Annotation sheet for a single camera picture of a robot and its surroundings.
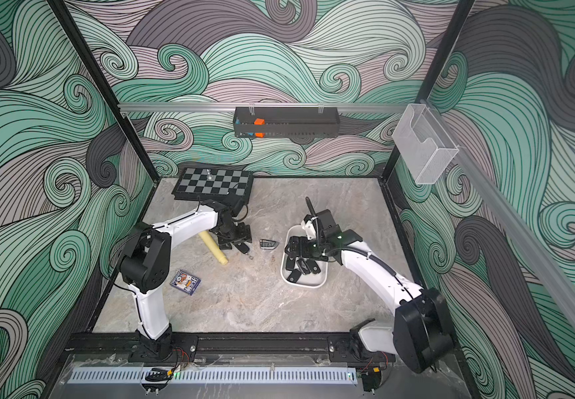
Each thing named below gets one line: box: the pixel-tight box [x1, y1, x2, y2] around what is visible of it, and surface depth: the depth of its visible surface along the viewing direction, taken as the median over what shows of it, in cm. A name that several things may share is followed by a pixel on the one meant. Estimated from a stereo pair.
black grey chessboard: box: [172, 167, 255, 201], surface depth 116 cm
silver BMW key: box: [259, 239, 281, 250], surface depth 97 cm
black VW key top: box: [286, 269, 302, 284], surface depth 89 cm
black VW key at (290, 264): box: [285, 256, 296, 271], surface depth 92 cm
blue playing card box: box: [169, 269, 202, 296], surface depth 87 cm
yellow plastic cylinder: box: [198, 230, 229, 266], surface depth 94 cm
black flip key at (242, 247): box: [234, 241, 250, 254], surface depth 97 cm
